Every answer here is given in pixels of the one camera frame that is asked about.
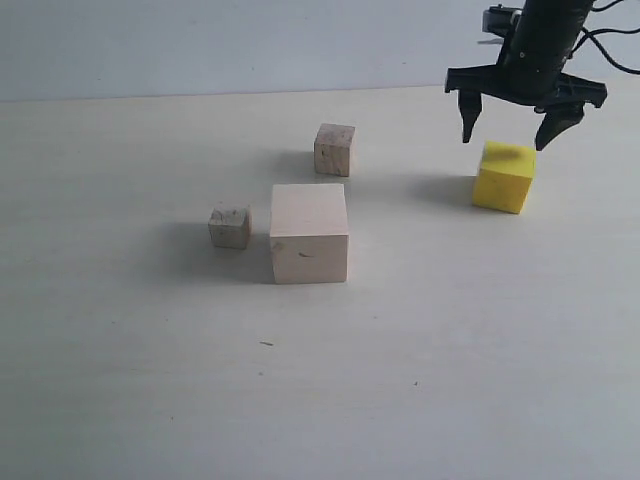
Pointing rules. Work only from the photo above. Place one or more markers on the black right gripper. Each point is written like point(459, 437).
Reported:
point(528, 75)

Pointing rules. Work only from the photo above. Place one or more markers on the yellow cube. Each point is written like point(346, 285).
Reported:
point(504, 177)

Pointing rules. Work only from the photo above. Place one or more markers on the medium plain wooden cube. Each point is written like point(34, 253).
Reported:
point(333, 149)

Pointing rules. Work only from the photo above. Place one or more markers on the large plain wooden cube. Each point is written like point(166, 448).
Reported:
point(309, 233)

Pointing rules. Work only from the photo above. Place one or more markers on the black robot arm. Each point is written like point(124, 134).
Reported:
point(537, 40)

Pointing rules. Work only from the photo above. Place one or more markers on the small plain wooden cube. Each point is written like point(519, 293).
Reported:
point(230, 226)

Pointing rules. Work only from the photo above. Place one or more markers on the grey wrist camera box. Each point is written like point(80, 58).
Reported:
point(502, 22)

